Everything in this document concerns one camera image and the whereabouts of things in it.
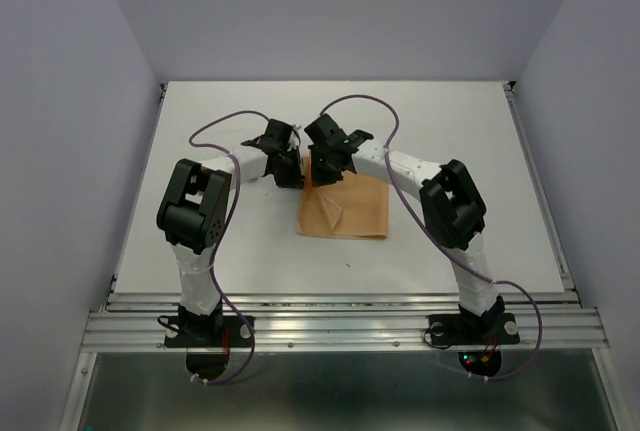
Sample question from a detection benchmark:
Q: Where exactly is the orange cloth napkin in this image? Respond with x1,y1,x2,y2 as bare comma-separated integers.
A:
296,157,389,240

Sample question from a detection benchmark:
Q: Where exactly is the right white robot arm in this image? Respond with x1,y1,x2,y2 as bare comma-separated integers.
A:
305,114,504,341

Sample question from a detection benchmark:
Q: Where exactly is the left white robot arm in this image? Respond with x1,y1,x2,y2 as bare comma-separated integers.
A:
156,119,304,345

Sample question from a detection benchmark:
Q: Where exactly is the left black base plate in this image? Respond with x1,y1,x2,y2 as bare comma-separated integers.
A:
157,315,252,349

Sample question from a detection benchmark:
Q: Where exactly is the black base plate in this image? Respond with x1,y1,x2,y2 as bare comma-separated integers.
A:
157,315,252,349
426,313,520,349

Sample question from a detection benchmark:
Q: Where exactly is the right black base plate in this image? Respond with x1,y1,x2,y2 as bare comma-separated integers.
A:
426,313,520,349

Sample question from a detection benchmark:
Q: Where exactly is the aluminium frame rail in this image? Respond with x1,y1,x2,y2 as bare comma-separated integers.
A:
81,290,609,353

